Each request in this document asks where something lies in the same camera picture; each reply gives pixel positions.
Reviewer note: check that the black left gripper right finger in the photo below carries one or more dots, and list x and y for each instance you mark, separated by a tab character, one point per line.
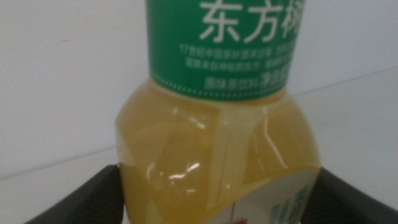
339	205

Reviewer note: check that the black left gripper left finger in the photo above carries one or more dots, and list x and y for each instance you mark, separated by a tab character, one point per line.
96	199

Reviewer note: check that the yellow tea bottle green label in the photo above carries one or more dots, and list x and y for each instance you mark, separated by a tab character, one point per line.
217	140

